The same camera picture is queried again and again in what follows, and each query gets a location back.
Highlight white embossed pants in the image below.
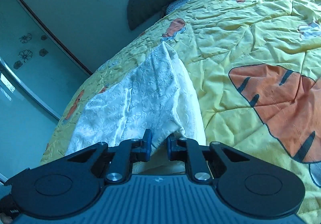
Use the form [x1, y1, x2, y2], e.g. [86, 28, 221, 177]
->
[67, 43, 206, 175]

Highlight person's left hand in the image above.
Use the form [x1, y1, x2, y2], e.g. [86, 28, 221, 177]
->
[0, 193, 20, 224]

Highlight glossy white wardrobe door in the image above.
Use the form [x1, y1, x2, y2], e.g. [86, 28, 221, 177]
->
[1, 0, 89, 182]

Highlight yellow cartoon bed quilt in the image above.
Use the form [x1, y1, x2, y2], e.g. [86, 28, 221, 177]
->
[41, 0, 320, 223]

